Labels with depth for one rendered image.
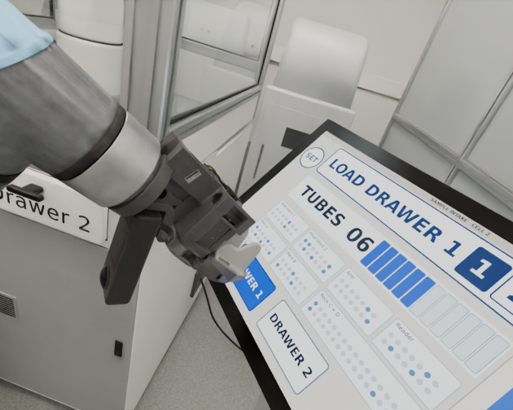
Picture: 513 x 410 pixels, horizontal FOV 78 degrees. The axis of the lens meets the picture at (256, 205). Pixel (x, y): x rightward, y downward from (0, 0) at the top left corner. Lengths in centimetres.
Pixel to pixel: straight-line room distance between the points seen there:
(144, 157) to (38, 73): 8
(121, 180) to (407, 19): 381
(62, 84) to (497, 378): 39
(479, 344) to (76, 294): 83
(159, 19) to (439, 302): 52
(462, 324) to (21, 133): 38
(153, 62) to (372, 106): 352
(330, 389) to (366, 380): 4
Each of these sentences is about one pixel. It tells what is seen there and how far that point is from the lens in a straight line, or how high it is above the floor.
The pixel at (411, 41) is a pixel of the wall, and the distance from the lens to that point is 398.
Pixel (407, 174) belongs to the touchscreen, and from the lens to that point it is 44.
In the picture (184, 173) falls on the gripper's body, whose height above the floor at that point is 117.
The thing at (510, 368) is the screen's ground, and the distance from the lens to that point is 35.
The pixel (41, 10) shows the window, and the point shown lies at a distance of 70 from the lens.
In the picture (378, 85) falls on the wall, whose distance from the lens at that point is 388.
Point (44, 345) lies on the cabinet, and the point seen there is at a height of 35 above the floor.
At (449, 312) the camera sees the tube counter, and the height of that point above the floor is 112.
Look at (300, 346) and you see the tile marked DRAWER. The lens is 38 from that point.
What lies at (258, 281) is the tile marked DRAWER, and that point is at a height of 101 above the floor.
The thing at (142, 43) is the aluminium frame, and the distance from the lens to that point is 58.
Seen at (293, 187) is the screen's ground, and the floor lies 110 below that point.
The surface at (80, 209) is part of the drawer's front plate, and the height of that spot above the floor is 89.
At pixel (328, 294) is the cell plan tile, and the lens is 39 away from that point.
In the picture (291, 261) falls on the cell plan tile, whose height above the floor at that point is 105.
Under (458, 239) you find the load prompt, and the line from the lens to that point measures 39.
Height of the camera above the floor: 129
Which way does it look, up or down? 28 degrees down
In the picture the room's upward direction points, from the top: 17 degrees clockwise
